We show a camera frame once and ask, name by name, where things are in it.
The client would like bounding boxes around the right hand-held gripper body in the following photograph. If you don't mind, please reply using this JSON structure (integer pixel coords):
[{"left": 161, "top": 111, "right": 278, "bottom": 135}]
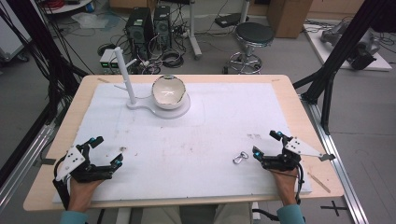
[{"left": 262, "top": 136, "right": 337, "bottom": 172}]

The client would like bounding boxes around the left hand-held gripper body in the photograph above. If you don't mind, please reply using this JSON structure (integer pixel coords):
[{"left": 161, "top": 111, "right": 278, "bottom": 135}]
[{"left": 55, "top": 145, "right": 114, "bottom": 184}]

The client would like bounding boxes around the small metal clip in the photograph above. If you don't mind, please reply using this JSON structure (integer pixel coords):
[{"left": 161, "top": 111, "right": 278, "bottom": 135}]
[{"left": 232, "top": 150, "right": 249, "bottom": 165}]

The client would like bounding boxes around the person's left hand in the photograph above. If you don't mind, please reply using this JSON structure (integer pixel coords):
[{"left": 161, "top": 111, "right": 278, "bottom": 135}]
[{"left": 67, "top": 179, "right": 105, "bottom": 213}]

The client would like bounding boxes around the person's right hand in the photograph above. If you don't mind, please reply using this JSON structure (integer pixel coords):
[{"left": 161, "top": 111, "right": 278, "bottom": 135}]
[{"left": 270, "top": 168, "right": 300, "bottom": 207}]

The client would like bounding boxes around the thin wooden strip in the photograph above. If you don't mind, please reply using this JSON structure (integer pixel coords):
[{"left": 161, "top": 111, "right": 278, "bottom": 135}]
[{"left": 307, "top": 172, "right": 332, "bottom": 194}]

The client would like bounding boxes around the white foam mat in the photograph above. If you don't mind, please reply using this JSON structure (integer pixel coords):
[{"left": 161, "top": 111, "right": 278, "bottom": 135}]
[{"left": 51, "top": 81, "right": 313, "bottom": 205}]

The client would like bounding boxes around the white stand with pole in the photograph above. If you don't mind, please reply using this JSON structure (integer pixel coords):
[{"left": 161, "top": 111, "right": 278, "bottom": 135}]
[{"left": 113, "top": 46, "right": 191, "bottom": 120}]

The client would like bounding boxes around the white bench power supply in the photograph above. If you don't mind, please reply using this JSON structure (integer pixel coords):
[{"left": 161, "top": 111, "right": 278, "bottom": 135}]
[
  {"left": 109, "top": 52, "right": 122, "bottom": 72},
  {"left": 99, "top": 49, "right": 115, "bottom": 71}
]

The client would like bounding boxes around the white ceramic bowl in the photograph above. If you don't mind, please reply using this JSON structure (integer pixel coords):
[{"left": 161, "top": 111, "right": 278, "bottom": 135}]
[{"left": 150, "top": 75, "right": 188, "bottom": 111}]

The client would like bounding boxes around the white platform board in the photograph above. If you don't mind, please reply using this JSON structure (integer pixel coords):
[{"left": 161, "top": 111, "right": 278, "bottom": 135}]
[{"left": 303, "top": 22, "right": 394, "bottom": 73}]

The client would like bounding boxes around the black round stool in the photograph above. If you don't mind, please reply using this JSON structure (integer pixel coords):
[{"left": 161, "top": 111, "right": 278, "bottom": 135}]
[{"left": 223, "top": 21, "right": 276, "bottom": 76}]

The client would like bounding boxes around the cardboard box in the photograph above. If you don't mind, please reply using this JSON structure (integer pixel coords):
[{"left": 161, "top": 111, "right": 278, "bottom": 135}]
[{"left": 266, "top": 0, "right": 314, "bottom": 39}]

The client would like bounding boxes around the grey robot device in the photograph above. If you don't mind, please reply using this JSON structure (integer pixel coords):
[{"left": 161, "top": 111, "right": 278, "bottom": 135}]
[{"left": 319, "top": 21, "right": 382, "bottom": 71}]

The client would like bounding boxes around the clear plastic sheet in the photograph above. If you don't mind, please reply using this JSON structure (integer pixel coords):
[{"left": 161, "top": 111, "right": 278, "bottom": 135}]
[{"left": 70, "top": 11, "right": 110, "bottom": 30}]

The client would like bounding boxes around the large black computer tower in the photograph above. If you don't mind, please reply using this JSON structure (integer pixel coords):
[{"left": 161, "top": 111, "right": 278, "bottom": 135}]
[{"left": 125, "top": 7, "right": 154, "bottom": 59}]

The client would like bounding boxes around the flat black box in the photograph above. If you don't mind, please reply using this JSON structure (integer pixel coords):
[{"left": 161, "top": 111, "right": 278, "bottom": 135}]
[{"left": 214, "top": 12, "right": 250, "bottom": 29}]

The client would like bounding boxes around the white table leg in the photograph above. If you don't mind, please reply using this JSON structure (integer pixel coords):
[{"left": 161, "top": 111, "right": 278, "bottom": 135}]
[{"left": 186, "top": 0, "right": 204, "bottom": 61}]

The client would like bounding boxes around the small black computer tower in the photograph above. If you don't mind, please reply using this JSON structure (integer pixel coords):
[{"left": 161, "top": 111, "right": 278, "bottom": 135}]
[{"left": 153, "top": 5, "right": 173, "bottom": 49}]

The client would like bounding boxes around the round white table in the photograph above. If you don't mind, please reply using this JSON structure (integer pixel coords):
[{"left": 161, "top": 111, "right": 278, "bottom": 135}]
[{"left": 42, "top": 0, "right": 95, "bottom": 15}]

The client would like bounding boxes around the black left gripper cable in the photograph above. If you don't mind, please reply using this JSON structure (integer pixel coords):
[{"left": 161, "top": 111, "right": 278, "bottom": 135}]
[{"left": 51, "top": 154, "right": 71, "bottom": 211}]

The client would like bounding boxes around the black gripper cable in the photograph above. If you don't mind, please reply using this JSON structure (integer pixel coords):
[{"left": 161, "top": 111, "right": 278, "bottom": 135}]
[
  {"left": 51, "top": 154, "right": 71, "bottom": 211},
  {"left": 293, "top": 162, "right": 305, "bottom": 205}
]

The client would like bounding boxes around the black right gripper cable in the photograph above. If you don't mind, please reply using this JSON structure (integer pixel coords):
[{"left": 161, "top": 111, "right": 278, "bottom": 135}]
[{"left": 293, "top": 162, "right": 305, "bottom": 205}]

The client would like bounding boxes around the aluminium rail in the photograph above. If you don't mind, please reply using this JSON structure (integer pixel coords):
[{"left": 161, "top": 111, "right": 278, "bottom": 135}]
[
  {"left": 0, "top": 122, "right": 58, "bottom": 206},
  {"left": 300, "top": 94, "right": 370, "bottom": 224}
]

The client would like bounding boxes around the black metal frame stand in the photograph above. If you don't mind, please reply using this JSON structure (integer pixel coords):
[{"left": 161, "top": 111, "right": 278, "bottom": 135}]
[
  {"left": 292, "top": 0, "right": 396, "bottom": 135},
  {"left": 0, "top": 0, "right": 90, "bottom": 125}
]

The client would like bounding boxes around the coil of black cables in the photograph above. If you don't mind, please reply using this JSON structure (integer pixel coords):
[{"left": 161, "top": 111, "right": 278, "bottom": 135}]
[{"left": 161, "top": 49, "right": 186, "bottom": 69}]

